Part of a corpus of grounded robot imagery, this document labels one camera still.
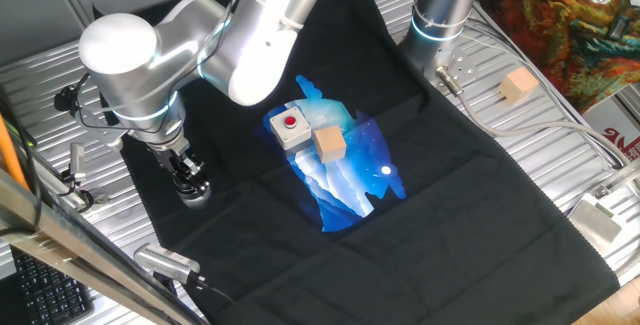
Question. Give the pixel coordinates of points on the small dark metal object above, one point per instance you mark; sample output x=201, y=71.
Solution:
x=620, y=27

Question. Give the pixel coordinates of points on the colourful patterned cloth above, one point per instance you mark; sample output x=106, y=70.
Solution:
x=550, y=40

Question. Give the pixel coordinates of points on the aluminium frame beam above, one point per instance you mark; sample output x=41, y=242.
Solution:
x=75, y=260

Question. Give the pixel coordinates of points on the clear glass jar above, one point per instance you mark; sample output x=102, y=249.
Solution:
x=197, y=200

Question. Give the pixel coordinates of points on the white panel with red logo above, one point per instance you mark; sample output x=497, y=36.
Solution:
x=620, y=137

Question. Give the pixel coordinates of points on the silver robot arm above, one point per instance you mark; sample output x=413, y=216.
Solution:
x=135, y=65

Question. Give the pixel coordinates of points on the aluminium camera bracket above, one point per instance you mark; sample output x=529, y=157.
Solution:
x=100, y=198

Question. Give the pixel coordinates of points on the wooden cube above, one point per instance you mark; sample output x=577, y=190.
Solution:
x=517, y=85
x=330, y=145

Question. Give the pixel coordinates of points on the grey box with red button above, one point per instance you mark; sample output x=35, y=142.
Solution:
x=292, y=132

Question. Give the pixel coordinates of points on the small silver exterior camera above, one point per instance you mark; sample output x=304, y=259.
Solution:
x=77, y=160

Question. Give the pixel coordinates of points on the white flat device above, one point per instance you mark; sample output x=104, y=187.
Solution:
x=595, y=225

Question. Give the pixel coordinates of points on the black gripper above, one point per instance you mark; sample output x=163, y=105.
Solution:
x=172, y=162

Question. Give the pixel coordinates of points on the silver ribbed exterior camera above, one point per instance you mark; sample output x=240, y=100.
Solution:
x=165, y=261

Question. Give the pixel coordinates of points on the orange tube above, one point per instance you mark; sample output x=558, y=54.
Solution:
x=10, y=155

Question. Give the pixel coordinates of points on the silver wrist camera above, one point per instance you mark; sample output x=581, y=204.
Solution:
x=107, y=132

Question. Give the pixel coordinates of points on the black cloth with blue print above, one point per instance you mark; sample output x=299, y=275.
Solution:
x=450, y=215

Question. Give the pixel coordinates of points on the black keyboard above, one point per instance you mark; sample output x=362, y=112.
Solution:
x=50, y=295

